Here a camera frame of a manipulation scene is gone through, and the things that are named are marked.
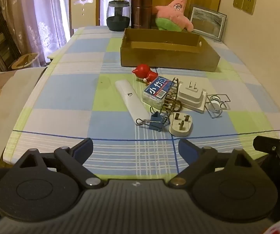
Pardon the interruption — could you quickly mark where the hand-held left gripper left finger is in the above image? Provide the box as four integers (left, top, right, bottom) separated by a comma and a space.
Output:
13, 138, 104, 189

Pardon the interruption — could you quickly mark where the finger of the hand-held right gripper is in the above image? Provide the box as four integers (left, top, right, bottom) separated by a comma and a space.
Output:
253, 135, 280, 153

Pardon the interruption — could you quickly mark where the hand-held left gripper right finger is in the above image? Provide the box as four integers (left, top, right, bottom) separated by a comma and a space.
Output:
167, 139, 261, 189

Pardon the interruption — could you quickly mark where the blue binder clip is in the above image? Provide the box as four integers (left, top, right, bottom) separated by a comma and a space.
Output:
136, 111, 166, 132

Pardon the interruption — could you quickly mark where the white square plastic plate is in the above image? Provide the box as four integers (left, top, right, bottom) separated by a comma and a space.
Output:
178, 90, 207, 114

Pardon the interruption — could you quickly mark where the bronze wire rack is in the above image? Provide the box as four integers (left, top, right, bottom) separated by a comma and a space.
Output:
150, 77, 182, 129

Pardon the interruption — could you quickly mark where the chrome wire holder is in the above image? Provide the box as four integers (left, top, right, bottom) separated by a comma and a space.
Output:
204, 94, 231, 119

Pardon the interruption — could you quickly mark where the clear box with blue label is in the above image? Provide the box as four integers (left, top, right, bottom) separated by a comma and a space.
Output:
141, 76, 175, 108

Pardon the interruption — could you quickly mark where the red cat figurine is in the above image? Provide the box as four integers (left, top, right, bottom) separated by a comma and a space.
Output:
132, 64, 159, 83

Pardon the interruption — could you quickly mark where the brown cardboard box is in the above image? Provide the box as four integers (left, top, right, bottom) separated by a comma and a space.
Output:
120, 28, 221, 73

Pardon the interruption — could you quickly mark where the white three-pin plug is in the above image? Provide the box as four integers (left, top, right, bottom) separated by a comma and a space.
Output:
168, 112, 193, 137

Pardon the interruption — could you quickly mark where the long white plastic stick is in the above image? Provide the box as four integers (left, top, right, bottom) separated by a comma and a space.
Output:
115, 80, 151, 122

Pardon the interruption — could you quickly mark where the woven basket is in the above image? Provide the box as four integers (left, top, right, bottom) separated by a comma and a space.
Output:
11, 53, 39, 69

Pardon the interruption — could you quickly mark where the dark green glass jar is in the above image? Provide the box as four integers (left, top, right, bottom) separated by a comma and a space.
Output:
106, 0, 131, 32

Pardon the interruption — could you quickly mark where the cream wooden chair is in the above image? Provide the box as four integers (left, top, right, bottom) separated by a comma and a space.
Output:
69, 0, 101, 37

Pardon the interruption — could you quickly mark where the pink starfish plush toy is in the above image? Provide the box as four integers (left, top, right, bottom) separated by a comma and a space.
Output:
154, 0, 194, 32

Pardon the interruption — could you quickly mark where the purple lace curtain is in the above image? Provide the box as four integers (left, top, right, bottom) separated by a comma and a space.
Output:
0, 0, 140, 66

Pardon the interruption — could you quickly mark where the brown metal thermos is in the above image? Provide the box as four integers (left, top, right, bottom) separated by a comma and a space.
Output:
130, 0, 151, 29

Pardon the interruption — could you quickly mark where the glass picture frame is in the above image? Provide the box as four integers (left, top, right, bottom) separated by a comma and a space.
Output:
189, 4, 227, 41

